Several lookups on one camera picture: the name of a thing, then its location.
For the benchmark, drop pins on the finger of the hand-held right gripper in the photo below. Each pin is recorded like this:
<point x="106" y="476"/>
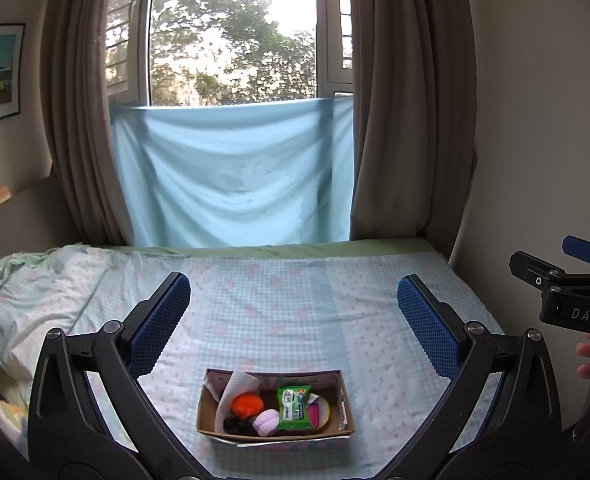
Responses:
<point x="580" y="249"/>
<point x="530" y="266"/>

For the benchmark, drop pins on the orange fluffy pompom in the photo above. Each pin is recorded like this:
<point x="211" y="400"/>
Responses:
<point x="247" y="405"/>

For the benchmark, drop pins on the beige curtain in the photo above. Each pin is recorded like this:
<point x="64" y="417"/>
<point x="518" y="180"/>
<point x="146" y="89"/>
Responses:
<point x="80" y="110"/>
<point x="410" y="110"/>

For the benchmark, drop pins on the window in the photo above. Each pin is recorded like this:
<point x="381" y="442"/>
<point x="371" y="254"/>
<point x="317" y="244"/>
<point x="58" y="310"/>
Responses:
<point x="225" y="35"/>

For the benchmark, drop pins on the green tissue packet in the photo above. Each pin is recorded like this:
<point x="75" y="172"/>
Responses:
<point x="295" y="407"/>

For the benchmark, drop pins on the cardboard box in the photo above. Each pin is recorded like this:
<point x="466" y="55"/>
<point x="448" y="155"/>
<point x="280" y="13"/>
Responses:
<point x="206" y="407"/>

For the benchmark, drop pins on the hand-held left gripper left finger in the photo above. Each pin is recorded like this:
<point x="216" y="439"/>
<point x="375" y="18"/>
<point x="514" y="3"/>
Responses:
<point x="157" y="330"/>

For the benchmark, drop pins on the yellow-rimmed white round pad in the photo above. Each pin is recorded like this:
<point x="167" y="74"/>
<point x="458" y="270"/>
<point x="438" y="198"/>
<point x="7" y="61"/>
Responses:
<point x="328" y="412"/>

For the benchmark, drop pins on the white paper towel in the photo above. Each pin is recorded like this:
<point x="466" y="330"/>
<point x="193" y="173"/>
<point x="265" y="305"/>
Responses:
<point x="240" y="385"/>

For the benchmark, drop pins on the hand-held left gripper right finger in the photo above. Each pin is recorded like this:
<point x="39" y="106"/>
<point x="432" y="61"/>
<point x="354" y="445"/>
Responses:
<point x="427" y="330"/>

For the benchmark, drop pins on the person's right hand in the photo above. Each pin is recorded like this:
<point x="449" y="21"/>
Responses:
<point x="586" y="355"/>

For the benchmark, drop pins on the light green bed sheet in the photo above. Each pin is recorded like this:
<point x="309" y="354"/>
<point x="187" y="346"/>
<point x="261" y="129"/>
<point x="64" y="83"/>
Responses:
<point x="300" y="250"/>

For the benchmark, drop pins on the pale yellow cloth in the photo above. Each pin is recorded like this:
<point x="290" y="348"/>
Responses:
<point x="10" y="412"/>

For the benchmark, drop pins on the magenta towel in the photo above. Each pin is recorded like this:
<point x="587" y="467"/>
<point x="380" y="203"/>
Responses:
<point x="317" y="414"/>

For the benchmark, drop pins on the light blue hanging cloth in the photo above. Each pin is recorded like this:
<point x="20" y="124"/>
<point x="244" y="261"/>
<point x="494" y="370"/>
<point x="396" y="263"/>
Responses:
<point x="225" y="185"/>

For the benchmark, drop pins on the black scrunchie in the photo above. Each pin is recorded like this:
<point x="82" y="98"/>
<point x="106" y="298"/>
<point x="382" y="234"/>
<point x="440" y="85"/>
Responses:
<point x="237" y="426"/>

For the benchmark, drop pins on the pink plush scrunchie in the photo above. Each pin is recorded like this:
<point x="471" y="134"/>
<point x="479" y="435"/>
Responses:
<point x="266" y="422"/>

